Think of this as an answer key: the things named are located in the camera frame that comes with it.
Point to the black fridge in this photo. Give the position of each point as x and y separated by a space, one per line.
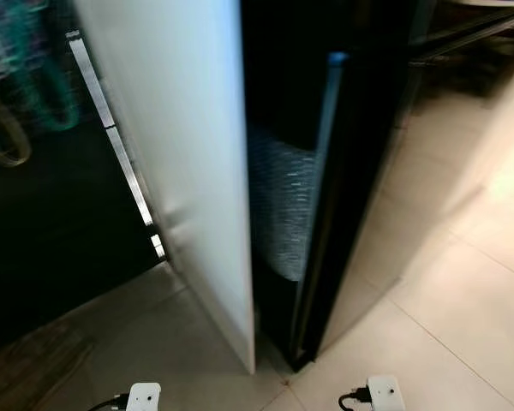
360 171

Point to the silver metal floor strip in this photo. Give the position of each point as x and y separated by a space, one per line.
98 94

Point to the worn beige floor mat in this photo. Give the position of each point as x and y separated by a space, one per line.
26 372

